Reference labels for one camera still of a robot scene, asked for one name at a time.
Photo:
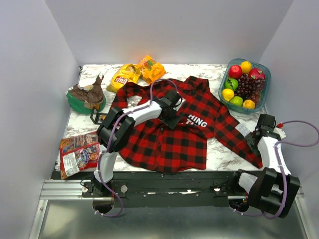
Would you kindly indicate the orange fruit top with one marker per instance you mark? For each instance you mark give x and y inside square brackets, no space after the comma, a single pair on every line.
[246,67]

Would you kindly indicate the red apple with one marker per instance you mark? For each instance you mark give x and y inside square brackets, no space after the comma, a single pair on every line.
[235,71]

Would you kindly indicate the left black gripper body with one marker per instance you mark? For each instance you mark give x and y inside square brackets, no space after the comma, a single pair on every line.
[169,120]

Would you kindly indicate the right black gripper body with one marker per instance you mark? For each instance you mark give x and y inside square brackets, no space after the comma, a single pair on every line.
[251,143]

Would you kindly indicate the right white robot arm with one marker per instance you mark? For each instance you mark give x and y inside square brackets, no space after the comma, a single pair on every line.
[274,190]

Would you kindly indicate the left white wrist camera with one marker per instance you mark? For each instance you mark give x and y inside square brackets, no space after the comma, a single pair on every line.
[179,104]

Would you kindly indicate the red candy snack bag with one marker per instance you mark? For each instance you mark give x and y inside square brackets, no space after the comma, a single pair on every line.
[78,153]

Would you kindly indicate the orange fruit bottom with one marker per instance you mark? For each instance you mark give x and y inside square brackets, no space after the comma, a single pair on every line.
[249,104]

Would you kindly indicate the light green lime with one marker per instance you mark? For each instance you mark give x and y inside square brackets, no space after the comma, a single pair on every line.
[237,100]

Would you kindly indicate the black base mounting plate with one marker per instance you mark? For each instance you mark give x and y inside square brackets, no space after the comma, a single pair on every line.
[155,190]

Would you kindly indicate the orange fruit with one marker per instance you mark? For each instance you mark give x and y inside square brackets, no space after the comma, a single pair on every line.
[249,104]
[246,67]

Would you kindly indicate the black brooch display stand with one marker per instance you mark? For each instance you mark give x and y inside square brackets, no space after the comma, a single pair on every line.
[97,117]

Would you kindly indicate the purple grape bunch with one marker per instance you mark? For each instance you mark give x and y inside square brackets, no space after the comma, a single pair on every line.
[249,88]

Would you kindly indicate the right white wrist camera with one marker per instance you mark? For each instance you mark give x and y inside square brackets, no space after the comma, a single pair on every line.
[280,132]

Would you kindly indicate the red dragon fruit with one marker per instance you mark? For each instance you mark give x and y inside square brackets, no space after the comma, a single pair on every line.
[256,73]

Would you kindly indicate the yellow lemon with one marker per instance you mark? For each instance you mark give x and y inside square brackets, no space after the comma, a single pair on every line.
[228,94]

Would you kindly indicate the orange snack bag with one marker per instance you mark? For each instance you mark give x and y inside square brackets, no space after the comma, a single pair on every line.
[150,69]

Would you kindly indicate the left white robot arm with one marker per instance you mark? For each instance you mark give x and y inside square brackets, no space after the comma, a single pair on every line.
[116,129]

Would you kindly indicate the red black plaid shirt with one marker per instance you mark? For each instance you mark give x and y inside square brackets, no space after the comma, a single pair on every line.
[156,147]

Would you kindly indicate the green bowl with brown paper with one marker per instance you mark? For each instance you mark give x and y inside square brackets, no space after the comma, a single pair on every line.
[83,99]

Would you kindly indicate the yellow Lays chips bag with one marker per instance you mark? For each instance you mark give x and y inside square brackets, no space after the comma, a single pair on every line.
[127,73]

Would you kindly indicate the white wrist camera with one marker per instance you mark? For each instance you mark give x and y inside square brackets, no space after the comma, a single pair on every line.
[179,104]
[280,132]

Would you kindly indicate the teal plastic fruit container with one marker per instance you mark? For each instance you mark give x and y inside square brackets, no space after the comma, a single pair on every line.
[264,91]

